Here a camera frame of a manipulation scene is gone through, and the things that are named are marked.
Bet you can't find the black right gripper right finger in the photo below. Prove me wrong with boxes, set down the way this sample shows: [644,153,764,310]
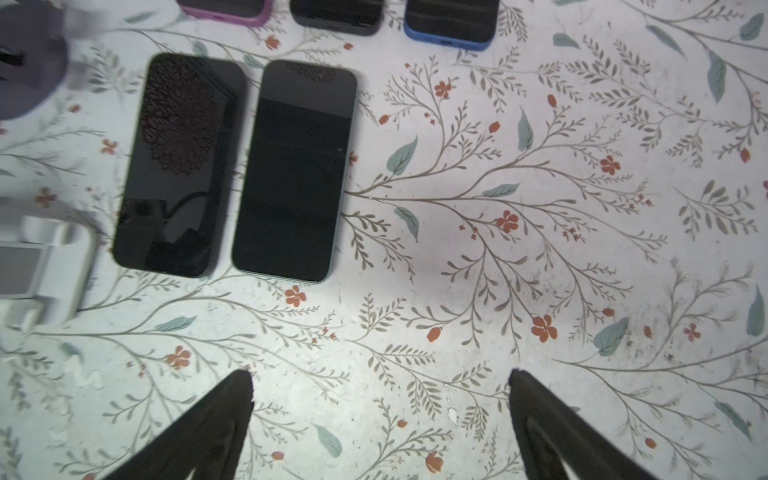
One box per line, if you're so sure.
[508,369,653,479]

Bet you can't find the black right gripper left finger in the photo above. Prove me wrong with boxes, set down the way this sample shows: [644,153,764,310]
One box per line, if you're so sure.
[107,369,254,479]

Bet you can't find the green phone stand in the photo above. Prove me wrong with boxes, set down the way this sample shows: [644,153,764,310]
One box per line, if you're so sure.
[231,60,357,282]

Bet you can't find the dark phone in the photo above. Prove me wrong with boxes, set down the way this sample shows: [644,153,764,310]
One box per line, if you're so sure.
[112,53,248,278]

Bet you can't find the blue edged phone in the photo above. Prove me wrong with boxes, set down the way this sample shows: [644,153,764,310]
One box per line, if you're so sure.
[404,0,500,51]

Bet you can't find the black phone purple edge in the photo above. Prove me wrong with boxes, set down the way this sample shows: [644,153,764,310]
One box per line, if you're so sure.
[176,0,273,27]

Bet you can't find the silver white stand right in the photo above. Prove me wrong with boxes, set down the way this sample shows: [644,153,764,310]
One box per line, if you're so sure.
[1,202,97,332]

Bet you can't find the dark round stand centre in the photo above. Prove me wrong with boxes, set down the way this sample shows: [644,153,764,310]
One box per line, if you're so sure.
[1,1,69,121]

